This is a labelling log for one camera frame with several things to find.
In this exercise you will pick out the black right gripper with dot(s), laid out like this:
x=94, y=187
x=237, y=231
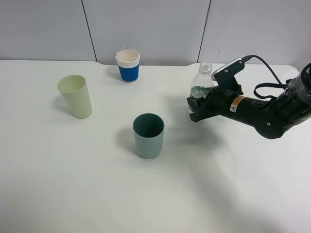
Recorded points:
x=231, y=105

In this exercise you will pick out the clear plastic water bottle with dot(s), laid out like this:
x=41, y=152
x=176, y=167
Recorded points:
x=202, y=82

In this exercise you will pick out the teal plastic cup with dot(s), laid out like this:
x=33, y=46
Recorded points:
x=148, y=134

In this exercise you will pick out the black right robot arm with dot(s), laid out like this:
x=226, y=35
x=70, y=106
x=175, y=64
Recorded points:
x=270, y=116

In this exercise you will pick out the blue sleeved paper cup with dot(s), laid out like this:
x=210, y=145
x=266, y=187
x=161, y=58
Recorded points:
x=128, y=63

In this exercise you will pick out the pale green plastic cup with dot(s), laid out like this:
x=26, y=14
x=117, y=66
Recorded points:
x=74, y=90

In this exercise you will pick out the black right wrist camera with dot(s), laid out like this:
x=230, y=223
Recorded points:
x=225, y=76

